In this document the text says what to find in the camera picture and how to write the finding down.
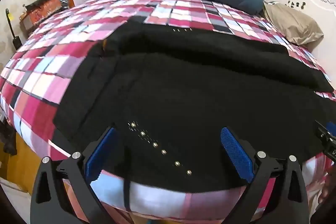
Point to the pink checked bed cover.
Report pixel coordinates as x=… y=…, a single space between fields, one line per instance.
x=39 y=82

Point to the wooden bed frame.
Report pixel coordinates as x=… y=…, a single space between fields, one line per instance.
x=18 y=163

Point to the black pants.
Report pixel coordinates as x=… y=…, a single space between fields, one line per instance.
x=183 y=82

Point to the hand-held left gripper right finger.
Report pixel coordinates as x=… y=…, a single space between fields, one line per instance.
x=236 y=153

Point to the dark cloth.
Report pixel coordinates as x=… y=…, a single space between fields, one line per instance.
x=8 y=140

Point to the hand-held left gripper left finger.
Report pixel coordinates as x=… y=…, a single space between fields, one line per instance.
x=101 y=153

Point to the orange box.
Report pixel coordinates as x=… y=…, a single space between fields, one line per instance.
x=42 y=12

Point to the black stick with yellow tag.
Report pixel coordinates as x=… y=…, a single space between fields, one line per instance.
x=15 y=39

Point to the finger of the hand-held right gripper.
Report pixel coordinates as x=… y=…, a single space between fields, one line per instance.
x=326 y=136

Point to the beige pillow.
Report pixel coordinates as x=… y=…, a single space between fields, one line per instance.
x=291 y=24

